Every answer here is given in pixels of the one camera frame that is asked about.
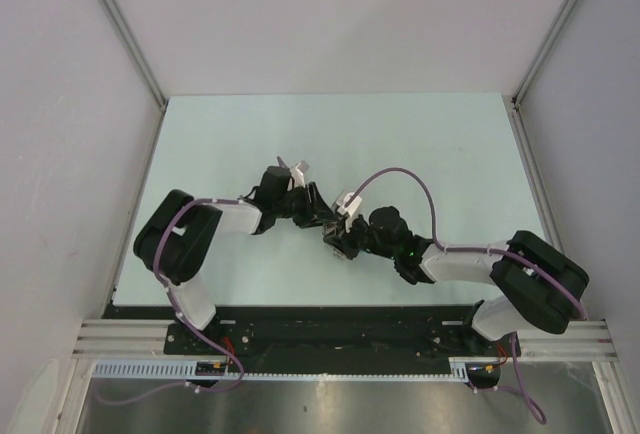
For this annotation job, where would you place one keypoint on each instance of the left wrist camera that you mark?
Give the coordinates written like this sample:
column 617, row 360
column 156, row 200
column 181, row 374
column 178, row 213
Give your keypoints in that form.
column 297, row 172

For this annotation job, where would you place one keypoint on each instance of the grey slotted cable duct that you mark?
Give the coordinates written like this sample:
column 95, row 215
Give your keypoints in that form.
column 209, row 370

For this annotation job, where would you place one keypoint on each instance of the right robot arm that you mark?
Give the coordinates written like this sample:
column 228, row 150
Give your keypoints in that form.
column 539, row 285

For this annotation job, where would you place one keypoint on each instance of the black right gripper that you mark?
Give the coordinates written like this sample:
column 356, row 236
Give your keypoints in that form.
column 344, row 240

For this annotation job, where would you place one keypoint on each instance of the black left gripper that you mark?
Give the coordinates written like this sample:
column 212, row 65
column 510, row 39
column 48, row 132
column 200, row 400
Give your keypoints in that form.
column 316, row 211

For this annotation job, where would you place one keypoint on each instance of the right aluminium corner post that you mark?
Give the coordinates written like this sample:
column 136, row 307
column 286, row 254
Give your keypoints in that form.
column 548, row 43

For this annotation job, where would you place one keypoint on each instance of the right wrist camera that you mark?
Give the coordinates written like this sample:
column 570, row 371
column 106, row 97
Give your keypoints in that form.
column 347, row 206

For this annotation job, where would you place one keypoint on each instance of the left aluminium corner post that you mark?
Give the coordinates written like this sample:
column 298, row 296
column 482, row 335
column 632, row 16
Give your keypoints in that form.
column 132, row 48

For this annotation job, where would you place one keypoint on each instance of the aluminium front rail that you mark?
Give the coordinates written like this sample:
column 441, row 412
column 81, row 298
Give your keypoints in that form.
column 583, row 341

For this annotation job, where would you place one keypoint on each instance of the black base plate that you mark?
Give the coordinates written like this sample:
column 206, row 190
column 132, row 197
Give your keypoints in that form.
column 435, row 331

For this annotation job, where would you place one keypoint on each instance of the aluminium corner post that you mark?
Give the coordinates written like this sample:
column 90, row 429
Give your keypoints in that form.
column 132, row 48
column 548, row 43

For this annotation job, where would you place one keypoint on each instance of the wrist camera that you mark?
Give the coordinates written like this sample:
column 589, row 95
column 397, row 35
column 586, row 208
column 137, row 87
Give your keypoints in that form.
column 347, row 206
column 297, row 172

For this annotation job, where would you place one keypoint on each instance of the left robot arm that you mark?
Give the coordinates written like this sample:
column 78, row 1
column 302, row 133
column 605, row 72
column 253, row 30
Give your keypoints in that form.
column 175, row 241

